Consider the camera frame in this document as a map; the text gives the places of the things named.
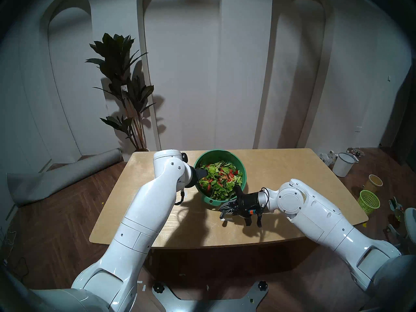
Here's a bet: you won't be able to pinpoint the green salad bowl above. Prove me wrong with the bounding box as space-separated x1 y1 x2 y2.
194 149 247 206

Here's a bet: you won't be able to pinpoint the white bucket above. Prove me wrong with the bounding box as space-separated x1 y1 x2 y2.
332 152 358 178

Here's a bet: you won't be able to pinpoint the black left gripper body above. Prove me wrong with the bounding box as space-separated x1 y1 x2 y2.
187 167 199 189

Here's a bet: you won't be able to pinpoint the tan paper bin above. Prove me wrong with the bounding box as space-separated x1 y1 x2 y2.
364 174 383 193

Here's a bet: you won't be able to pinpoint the chopped lettuce tomato salad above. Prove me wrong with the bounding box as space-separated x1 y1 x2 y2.
198 161 243 201

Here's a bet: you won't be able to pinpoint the tall dark potted plant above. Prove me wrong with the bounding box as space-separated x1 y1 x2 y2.
85 33 156 152

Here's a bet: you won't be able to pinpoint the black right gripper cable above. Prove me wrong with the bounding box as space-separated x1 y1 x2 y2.
260 187 271 215

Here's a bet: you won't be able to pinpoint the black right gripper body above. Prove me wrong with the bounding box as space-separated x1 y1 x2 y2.
234 185 261 227

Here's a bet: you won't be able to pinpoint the green white floor tools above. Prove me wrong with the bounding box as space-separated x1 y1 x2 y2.
388 197 405 223

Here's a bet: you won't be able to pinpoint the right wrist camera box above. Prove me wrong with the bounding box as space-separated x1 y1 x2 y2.
248 208 264 228

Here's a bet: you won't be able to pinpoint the rolled grey floor mat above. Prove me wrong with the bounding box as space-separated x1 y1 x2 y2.
7 148 123 207

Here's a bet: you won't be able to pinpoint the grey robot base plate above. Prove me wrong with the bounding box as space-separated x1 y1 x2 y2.
152 280 269 312

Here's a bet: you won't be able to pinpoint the green mesh basket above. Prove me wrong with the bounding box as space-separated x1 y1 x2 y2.
357 190 381 215

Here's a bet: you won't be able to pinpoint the white chair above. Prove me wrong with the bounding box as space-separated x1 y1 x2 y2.
384 207 416 250

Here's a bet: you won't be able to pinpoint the crumpled plastic trash pile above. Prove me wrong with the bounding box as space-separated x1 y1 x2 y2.
318 150 338 167

